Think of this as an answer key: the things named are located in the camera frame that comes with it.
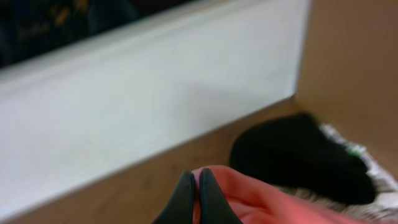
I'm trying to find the black garment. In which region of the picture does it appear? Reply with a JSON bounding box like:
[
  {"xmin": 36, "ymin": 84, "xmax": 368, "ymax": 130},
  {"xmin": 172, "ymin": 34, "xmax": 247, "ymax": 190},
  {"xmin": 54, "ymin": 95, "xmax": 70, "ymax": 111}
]
[{"xmin": 229, "ymin": 113, "xmax": 377, "ymax": 206}]

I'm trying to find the coral pink t-shirt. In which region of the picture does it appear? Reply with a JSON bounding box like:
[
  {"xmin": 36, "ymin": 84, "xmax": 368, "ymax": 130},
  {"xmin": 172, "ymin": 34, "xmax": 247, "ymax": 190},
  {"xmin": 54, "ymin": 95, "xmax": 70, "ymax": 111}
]
[{"xmin": 191, "ymin": 165, "xmax": 398, "ymax": 224}]

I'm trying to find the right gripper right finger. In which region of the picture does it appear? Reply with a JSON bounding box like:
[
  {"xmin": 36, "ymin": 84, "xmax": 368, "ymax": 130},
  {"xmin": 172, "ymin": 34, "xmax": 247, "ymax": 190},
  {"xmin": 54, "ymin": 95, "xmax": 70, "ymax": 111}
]
[{"xmin": 199, "ymin": 168, "xmax": 243, "ymax": 224}]

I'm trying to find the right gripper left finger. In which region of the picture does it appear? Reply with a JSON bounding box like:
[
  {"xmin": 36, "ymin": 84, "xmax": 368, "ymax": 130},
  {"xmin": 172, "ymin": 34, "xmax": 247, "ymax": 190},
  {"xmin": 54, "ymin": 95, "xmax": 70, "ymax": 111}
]
[{"xmin": 152, "ymin": 171, "xmax": 195, "ymax": 224}]

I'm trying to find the white grey patterned garment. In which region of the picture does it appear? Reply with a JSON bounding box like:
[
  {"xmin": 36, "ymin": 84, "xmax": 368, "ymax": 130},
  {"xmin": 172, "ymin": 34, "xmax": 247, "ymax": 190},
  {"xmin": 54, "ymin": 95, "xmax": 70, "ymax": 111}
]
[{"xmin": 276, "ymin": 123, "xmax": 397, "ymax": 223}]

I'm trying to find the cardboard box wall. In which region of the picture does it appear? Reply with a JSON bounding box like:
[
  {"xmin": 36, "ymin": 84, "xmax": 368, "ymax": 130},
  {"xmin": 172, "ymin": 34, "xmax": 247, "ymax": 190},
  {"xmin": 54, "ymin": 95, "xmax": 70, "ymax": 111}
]
[{"xmin": 294, "ymin": 0, "xmax": 398, "ymax": 181}]

